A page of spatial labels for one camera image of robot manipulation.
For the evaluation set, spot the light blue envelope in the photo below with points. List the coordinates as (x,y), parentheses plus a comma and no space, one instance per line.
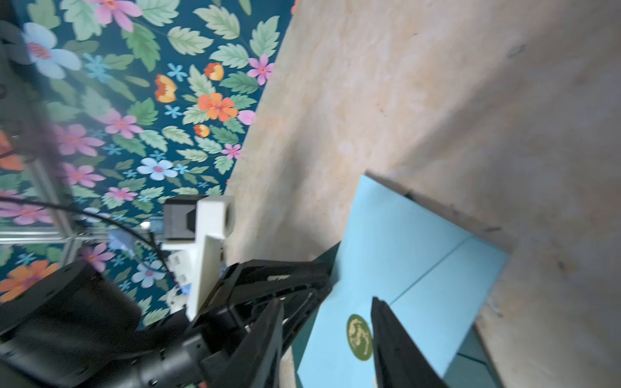
(390,241)

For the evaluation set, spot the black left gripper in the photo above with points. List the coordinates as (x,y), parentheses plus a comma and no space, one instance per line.
(199,354)

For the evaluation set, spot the dark green envelope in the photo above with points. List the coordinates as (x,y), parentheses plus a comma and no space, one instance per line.
(437,311)

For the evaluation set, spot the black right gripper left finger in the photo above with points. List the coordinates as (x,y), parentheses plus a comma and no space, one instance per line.
(256,362)

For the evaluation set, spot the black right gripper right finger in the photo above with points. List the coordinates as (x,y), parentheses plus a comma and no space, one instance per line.
(398,361)

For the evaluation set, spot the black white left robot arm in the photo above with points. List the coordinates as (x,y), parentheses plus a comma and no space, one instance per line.
(77,329)

